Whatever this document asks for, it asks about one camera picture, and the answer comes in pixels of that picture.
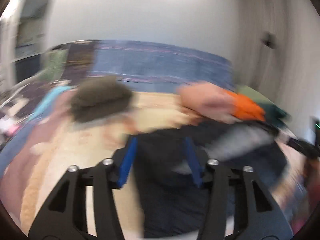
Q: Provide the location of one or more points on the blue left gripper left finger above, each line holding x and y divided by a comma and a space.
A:
128, 154

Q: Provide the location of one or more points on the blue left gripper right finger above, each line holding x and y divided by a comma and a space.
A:
193, 162

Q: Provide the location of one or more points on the black puffer jacket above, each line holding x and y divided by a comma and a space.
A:
213, 179

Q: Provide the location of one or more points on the dark green folded fleece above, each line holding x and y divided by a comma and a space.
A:
274, 115

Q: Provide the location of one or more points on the brown fleece garment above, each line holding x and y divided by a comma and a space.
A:
99, 97

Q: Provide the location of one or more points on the pink folded quilted jacket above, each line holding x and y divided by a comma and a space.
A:
205, 100

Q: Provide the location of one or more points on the pink cream plush blanket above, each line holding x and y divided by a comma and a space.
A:
39, 154

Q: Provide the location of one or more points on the orange folded puffer jacket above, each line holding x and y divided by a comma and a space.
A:
245, 108

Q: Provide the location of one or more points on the dark patterned pillow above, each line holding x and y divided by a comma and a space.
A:
79, 61

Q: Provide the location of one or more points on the light green pillow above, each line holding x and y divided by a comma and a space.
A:
53, 65

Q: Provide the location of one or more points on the black wall lamp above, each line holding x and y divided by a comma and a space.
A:
269, 39

